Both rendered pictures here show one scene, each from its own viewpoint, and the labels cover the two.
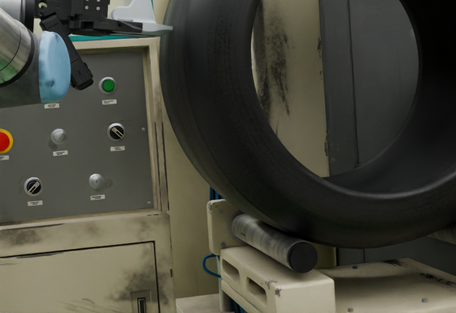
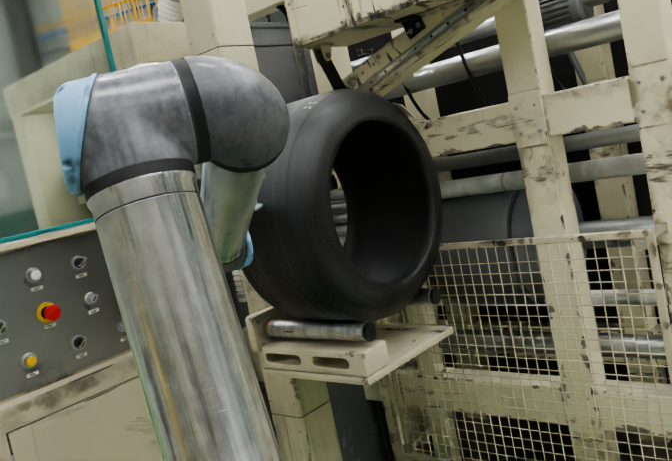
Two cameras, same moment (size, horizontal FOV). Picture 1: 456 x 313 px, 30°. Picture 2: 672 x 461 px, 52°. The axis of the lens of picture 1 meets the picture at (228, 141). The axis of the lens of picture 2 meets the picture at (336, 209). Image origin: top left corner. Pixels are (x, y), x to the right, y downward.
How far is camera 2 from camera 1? 0.82 m
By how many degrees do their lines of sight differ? 34
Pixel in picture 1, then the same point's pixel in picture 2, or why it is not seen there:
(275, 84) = not seen: hidden behind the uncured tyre
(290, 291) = (368, 354)
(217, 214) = (256, 324)
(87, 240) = (132, 372)
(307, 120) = not seen: hidden behind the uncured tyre
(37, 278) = (102, 413)
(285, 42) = not seen: hidden behind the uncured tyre
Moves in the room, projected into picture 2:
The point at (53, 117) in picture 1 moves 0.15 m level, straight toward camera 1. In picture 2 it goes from (84, 284) to (111, 283)
